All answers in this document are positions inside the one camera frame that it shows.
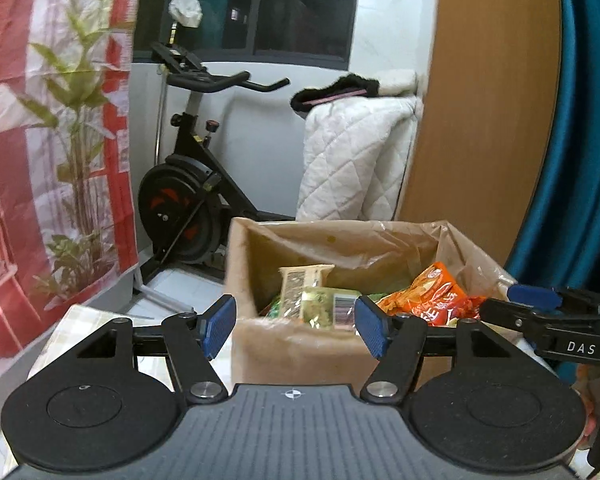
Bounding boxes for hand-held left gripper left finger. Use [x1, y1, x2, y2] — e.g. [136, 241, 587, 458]
[75, 295, 237, 405]

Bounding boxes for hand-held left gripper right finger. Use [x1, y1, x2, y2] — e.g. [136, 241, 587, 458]
[355, 296, 536, 403]

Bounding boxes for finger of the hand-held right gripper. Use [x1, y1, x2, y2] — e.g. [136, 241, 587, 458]
[506, 284, 600, 312]
[480, 299, 557, 341]

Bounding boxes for yellow-green snack packet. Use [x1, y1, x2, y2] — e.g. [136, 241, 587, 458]
[300, 286, 363, 331]

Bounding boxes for green snack packet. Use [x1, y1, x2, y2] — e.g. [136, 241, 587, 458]
[260, 290, 411, 320]

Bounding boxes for orange snack packet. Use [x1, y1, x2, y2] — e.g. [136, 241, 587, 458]
[375, 262, 487, 328]

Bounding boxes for lined cardboard box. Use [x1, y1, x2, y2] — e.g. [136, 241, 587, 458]
[224, 217, 519, 387]

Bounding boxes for tan snack packet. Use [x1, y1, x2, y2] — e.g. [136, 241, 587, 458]
[278, 264, 336, 321]

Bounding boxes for black exercise bike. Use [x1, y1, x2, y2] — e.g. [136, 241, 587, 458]
[132, 41, 297, 312]

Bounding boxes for checked tablecloth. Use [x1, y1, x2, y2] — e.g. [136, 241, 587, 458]
[27, 304, 233, 396]

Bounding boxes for white quilted blanket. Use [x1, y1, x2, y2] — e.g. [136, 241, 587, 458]
[296, 94, 424, 222]

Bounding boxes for teal curtain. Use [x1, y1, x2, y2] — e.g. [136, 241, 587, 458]
[502, 0, 600, 292]

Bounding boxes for wooden panel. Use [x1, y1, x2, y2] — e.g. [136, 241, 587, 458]
[400, 0, 564, 267]

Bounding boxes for black garment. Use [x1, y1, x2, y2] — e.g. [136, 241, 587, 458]
[289, 73, 380, 115]

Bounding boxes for cream fluffy cloth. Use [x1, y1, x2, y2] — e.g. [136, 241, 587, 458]
[377, 68, 419, 97]

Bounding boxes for printed red backdrop cloth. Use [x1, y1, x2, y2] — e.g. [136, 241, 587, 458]
[0, 0, 149, 388]

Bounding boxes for white plastic cover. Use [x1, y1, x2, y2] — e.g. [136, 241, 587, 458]
[168, 0, 203, 29]

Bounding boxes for dark window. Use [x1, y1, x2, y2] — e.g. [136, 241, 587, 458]
[132, 0, 362, 64]

